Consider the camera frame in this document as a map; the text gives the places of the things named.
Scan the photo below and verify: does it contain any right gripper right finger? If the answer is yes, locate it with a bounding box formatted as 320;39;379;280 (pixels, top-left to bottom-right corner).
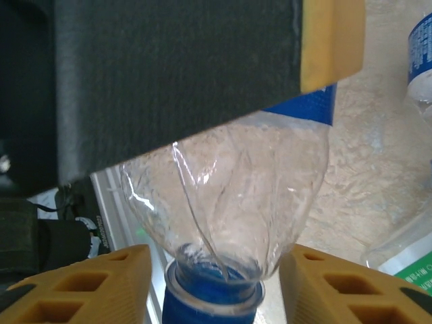
280;244;432;324

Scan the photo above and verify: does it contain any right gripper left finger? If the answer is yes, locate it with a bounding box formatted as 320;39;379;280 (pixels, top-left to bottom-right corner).
0;244;152;324

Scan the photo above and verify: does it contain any green label square bottle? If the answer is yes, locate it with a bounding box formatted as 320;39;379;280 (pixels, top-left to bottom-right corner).
359;209;432;288

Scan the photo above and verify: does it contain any blue label water bottle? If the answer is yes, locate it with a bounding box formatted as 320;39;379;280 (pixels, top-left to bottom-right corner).
119;84;338;324
404;9;432;115

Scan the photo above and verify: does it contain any aluminium rail frame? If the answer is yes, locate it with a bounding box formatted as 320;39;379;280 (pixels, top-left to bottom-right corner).
89;168;169;324

